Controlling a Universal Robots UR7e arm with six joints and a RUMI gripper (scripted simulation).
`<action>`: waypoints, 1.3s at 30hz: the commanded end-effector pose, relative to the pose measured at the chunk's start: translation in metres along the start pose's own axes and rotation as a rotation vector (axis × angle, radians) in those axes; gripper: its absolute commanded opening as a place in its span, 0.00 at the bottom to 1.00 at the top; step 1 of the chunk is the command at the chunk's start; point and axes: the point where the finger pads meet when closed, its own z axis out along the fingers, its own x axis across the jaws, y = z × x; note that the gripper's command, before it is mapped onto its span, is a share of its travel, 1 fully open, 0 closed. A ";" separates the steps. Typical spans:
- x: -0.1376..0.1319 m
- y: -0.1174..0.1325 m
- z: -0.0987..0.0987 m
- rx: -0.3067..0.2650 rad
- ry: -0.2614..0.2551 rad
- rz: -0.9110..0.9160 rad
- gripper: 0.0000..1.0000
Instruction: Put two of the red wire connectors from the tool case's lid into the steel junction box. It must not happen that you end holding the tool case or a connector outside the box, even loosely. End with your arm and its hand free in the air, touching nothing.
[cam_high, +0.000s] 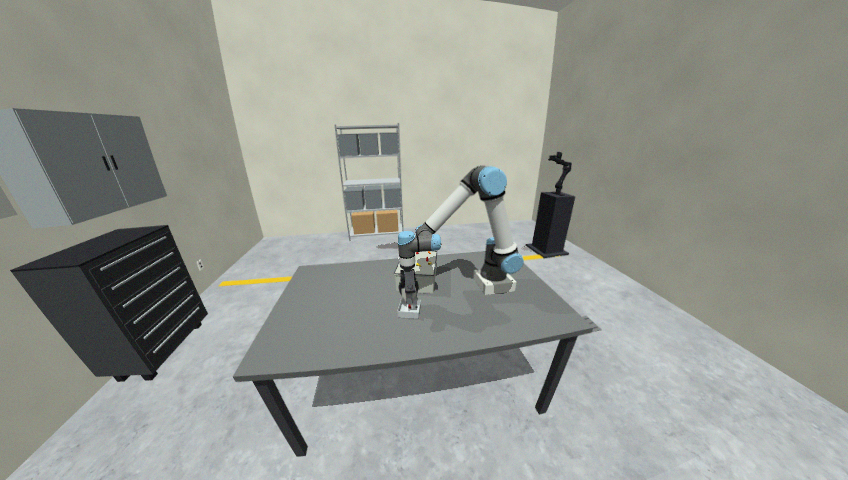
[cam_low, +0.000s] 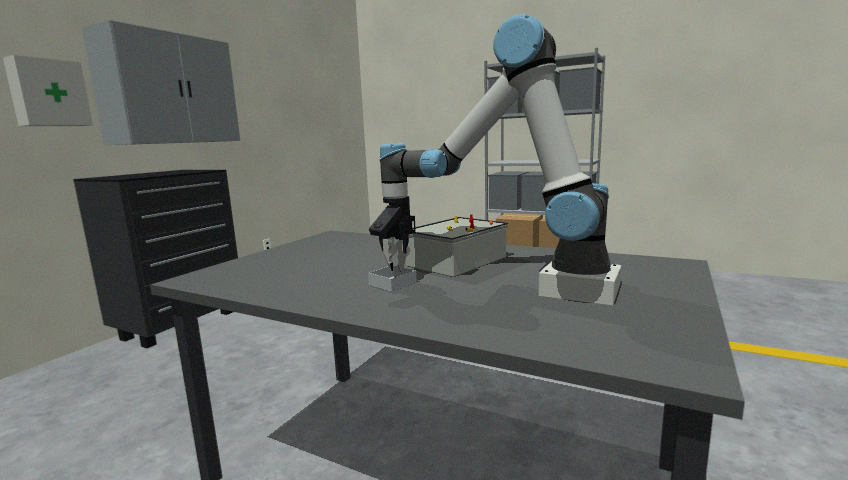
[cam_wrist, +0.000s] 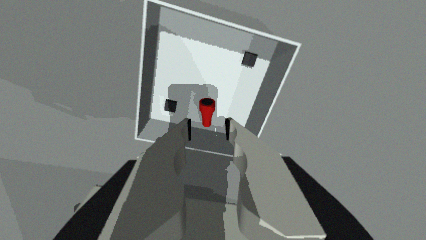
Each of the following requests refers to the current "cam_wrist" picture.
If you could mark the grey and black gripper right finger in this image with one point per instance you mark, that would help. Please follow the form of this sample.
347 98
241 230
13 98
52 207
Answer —
278 200

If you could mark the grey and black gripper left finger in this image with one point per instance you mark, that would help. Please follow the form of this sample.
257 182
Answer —
143 200

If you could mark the red wire connector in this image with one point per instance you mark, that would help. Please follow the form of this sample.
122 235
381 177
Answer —
206 107

